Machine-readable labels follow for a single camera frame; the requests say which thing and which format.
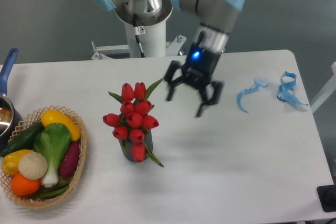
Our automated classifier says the red tulip bouquet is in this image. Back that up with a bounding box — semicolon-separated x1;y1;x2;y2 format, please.
102;79;164;167

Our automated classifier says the dark grey ribbed vase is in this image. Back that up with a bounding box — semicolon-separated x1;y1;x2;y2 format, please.
113;114;154;163

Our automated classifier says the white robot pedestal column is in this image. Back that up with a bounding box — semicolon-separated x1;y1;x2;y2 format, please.
124;21;166;58

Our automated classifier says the green bean pods toy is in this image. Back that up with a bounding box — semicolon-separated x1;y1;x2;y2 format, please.
37;180;70;200

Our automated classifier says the blue handled steel pot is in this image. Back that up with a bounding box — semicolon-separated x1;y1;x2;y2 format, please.
1;48;22;150

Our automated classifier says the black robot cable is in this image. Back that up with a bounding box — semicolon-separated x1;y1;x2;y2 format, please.
132;14;146;58

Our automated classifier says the green bok choy toy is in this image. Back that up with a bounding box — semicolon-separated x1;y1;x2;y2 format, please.
34;123;71;188

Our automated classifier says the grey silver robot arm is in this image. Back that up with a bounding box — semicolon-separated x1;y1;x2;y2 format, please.
94;0;245;116

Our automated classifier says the white metal base frame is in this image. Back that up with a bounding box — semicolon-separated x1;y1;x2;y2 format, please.
91;35;187;60

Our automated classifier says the dark green cucumber toy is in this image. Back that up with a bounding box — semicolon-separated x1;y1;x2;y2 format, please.
1;122;44;157

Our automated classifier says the white frame at right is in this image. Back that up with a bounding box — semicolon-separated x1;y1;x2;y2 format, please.
310;62;335;113

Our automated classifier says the black device at edge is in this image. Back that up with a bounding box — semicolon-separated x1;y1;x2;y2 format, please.
317;185;336;212

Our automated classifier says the cream garlic bun toy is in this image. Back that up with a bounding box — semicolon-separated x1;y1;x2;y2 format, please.
18;152;48;180

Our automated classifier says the purple sweet potato toy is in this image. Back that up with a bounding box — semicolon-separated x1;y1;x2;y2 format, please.
59;141;80;177

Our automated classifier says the blue crumpled tape strip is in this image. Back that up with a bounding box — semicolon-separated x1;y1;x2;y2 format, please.
276;71;308;105

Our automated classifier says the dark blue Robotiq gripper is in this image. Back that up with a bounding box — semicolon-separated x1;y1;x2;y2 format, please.
164;42;223;118

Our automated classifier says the yellow bell pepper toy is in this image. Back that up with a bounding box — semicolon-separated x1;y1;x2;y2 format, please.
2;150;33;176

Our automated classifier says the orange fruit toy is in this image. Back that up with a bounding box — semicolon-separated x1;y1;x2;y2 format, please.
11;173;40;196

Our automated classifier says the blue curved tape strip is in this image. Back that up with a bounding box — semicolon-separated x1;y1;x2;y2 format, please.
236;77;269;113

